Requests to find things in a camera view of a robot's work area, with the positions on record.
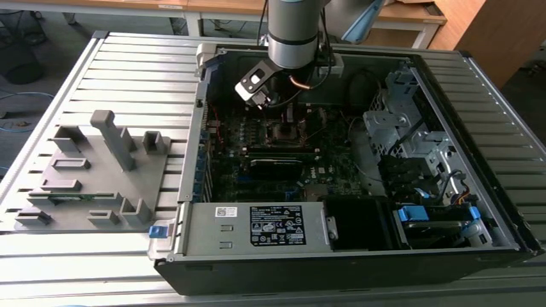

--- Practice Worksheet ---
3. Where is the grey power supply unit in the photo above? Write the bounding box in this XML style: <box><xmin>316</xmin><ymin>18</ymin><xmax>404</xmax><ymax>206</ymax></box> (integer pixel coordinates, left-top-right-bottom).
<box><xmin>172</xmin><ymin>200</ymin><xmax>332</xmax><ymax>256</ymax></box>

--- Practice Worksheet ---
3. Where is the black waste bin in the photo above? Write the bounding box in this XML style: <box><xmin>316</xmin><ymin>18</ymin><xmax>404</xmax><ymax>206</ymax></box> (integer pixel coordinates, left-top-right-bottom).
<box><xmin>0</xmin><ymin>47</ymin><xmax>46</xmax><ymax>86</ymax></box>

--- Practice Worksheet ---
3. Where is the hard disk in blue carrier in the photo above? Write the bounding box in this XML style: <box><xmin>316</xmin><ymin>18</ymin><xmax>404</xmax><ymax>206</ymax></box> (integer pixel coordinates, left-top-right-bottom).
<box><xmin>393</xmin><ymin>204</ymin><xmax>483</xmax><ymax>249</ymax></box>

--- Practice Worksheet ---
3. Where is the black expansion card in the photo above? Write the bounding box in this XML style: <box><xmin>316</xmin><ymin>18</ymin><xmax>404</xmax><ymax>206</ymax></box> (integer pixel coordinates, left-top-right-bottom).
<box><xmin>248</xmin><ymin>156</ymin><xmax>305</xmax><ymax>180</ymax></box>

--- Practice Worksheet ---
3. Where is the coloured power wire bundle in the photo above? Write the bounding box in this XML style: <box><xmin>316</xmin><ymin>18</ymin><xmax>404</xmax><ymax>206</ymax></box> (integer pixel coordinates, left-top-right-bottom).
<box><xmin>453</xmin><ymin>188</ymin><xmax>473</xmax><ymax>207</ymax></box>

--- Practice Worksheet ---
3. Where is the black office chair base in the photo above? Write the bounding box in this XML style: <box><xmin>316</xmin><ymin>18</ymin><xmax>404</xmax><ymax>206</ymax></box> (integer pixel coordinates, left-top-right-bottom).
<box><xmin>518</xmin><ymin>44</ymin><xmax>546</xmax><ymax>81</ymax></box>

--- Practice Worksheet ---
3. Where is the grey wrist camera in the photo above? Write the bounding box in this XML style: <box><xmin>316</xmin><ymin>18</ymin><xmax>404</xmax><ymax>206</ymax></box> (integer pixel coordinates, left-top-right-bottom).
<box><xmin>317</xmin><ymin>52</ymin><xmax>344</xmax><ymax>77</ymax></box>

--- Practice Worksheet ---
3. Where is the blue floor cable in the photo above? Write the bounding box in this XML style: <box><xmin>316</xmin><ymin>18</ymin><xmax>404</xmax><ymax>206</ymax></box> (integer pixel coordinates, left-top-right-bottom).
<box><xmin>0</xmin><ymin>91</ymin><xmax>56</xmax><ymax>134</ymax></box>

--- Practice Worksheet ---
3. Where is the metal chipset heatsink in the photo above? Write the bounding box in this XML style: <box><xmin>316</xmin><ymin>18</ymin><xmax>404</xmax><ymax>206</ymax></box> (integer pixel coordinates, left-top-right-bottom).
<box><xmin>304</xmin><ymin>184</ymin><xmax>329</xmax><ymax>200</ymax></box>

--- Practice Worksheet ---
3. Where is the grey case latch handle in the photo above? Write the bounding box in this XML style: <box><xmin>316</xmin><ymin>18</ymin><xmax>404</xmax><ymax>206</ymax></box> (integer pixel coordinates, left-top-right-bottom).
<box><xmin>194</xmin><ymin>43</ymin><xmax>219</xmax><ymax>78</ymax></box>

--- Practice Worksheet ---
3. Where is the CPU socket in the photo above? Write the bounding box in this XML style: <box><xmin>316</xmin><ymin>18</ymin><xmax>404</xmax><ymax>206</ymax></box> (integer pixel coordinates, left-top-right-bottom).
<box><xmin>263</xmin><ymin>120</ymin><xmax>308</xmax><ymax>148</ymax></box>

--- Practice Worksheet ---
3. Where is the red wire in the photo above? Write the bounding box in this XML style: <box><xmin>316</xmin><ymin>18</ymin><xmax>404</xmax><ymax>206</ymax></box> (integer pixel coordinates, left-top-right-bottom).
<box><xmin>209</xmin><ymin>105</ymin><xmax>225</xmax><ymax>143</ymax></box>

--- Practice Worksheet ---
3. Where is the silver metal drive cage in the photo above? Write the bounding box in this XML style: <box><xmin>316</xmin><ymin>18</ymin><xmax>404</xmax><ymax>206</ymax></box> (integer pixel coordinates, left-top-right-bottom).
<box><xmin>360</xmin><ymin>68</ymin><xmax>460</xmax><ymax>180</ymax></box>

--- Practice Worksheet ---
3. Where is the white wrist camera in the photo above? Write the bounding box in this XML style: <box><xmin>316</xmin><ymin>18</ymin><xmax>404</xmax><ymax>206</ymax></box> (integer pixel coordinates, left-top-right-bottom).
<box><xmin>232</xmin><ymin>58</ymin><xmax>279</xmax><ymax>108</ymax></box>

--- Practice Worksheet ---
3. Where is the green motherboard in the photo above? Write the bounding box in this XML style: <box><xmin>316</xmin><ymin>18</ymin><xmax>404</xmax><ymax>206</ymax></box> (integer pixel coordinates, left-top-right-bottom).
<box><xmin>198</xmin><ymin>102</ymin><xmax>384</xmax><ymax>204</ymax></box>

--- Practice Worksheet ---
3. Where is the green RAM stick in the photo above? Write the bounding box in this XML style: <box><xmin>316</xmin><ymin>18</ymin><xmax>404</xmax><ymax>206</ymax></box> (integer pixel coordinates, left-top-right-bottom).
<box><xmin>28</xmin><ymin>191</ymin><xmax>117</xmax><ymax>203</ymax></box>
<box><xmin>245</xmin><ymin>143</ymin><xmax>317</xmax><ymax>155</ymax></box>

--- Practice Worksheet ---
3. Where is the metal locking lever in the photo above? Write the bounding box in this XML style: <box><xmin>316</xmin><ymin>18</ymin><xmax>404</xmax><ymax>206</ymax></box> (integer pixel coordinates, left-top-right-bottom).
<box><xmin>304</xmin><ymin>122</ymin><xmax>329</xmax><ymax>141</ymax></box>

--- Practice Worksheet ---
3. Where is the grey parts rack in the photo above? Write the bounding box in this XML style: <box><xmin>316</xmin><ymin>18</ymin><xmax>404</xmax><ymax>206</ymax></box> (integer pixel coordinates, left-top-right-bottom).
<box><xmin>12</xmin><ymin>109</ymin><xmax>173</xmax><ymax>232</ymax></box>

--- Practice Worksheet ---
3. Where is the black PC case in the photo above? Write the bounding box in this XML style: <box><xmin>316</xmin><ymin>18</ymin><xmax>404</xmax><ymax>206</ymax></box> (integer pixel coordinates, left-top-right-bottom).
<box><xmin>146</xmin><ymin>42</ymin><xmax>546</xmax><ymax>297</ymax></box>

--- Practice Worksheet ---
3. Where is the wooden cabinet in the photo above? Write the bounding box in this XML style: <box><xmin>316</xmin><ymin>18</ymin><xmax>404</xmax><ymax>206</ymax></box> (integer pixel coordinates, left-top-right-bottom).
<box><xmin>428</xmin><ymin>0</ymin><xmax>546</xmax><ymax>90</ymax></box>

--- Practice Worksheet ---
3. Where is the black cable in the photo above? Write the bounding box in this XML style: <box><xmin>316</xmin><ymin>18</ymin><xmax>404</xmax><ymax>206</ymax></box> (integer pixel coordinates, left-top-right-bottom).
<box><xmin>344</xmin><ymin>68</ymin><xmax>384</xmax><ymax>110</ymax></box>

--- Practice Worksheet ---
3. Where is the black plastic bracket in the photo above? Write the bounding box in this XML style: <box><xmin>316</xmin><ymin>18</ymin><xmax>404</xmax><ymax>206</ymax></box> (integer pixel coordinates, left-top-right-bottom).
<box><xmin>376</xmin><ymin>155</ymin><xmax>443</xmax><ymax>201</ymax></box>

